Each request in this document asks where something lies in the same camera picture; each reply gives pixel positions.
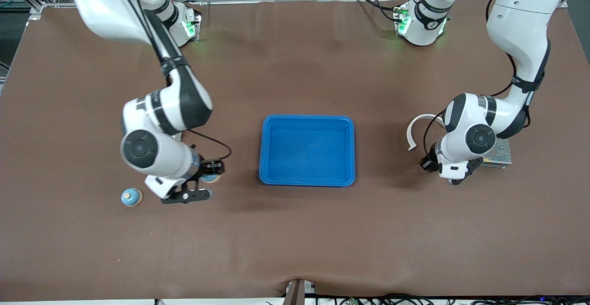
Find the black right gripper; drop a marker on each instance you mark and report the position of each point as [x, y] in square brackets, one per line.
[206, 167]

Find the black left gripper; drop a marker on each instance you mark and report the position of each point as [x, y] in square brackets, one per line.
[429, 162]

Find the light blue desk bell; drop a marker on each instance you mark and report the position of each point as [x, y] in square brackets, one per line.
[212, 177]
[131, 197]

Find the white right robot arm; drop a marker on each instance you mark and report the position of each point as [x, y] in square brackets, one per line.
[161, 107]

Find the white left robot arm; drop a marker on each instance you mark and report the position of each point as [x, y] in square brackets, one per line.
[521, 19]

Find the white curved plastic arc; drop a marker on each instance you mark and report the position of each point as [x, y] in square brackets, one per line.
[409, 134]

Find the metal mesh power supply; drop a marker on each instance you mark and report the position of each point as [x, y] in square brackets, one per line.
[502, 155]

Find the blue plastic tray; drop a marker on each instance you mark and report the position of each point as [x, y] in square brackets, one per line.
[304, 148]

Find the metal table edge clamp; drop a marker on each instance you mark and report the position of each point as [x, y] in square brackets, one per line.
[295, 293]

